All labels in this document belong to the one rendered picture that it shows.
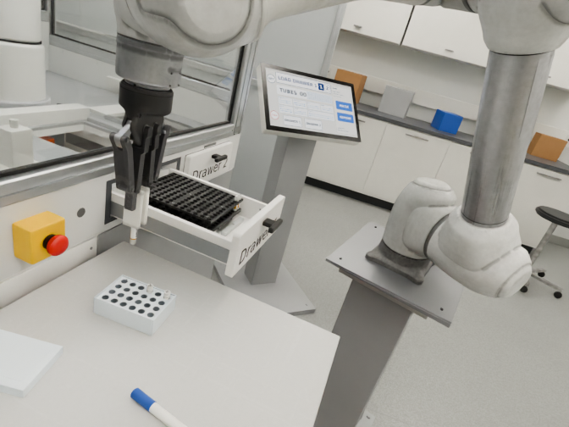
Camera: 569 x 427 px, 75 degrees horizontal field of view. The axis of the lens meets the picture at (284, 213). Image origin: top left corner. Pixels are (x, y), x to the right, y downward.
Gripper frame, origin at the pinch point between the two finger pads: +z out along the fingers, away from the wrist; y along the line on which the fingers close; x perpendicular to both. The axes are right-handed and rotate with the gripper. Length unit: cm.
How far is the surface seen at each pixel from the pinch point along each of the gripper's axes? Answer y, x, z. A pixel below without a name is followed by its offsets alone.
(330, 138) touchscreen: 121, -20, 3
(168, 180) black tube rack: 34.1, 12.3, 9.4
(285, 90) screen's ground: 116, 5, -12
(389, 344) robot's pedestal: 46, -61, 44
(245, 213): 40.5, -8.6, 14.4
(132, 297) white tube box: 0.9, -0.5, 20.2
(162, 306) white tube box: 1.5, -6.6, 20.0
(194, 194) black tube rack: 31.2, 3.3, 9.6
